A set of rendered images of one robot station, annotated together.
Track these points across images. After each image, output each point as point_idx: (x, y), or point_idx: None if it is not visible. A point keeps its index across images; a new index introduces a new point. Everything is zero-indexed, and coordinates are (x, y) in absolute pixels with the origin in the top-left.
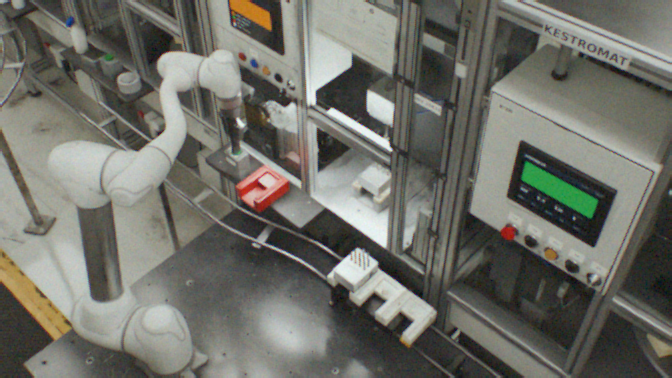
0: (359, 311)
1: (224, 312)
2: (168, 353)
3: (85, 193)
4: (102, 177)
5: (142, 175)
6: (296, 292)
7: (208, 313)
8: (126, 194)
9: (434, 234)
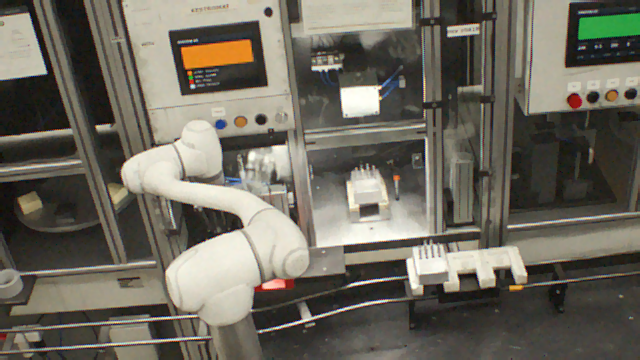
0: (456, 299)
1: None
2: None
3: (242, 295)
4: (259, 258)
5: (295, 230)
6: (372, 343)
7: None
8: (303, 253)
9: (488, 171)
